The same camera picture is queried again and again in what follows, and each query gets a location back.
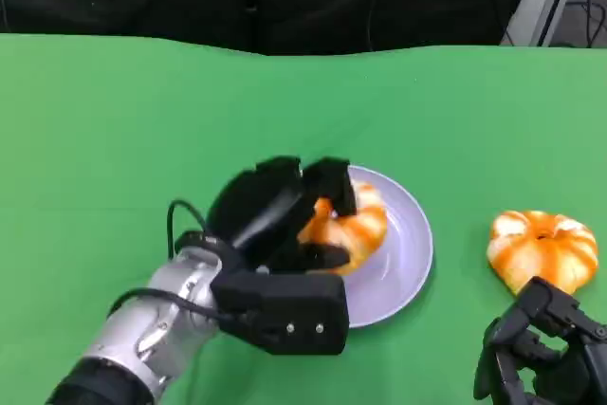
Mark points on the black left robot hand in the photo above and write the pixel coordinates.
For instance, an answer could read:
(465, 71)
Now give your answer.
(256, 206)

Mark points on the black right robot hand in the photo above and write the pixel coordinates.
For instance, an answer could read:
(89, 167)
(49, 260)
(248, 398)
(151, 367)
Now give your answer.
(555, 324)

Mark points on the green table cloth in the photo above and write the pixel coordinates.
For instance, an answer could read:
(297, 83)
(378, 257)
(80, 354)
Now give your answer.
(142, 115)

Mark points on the lilac plate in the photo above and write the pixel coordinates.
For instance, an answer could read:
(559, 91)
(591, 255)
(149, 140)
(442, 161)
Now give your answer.
(403, 253)

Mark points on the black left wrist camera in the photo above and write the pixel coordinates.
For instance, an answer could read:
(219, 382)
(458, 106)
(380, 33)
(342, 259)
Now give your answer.
(294, 310)

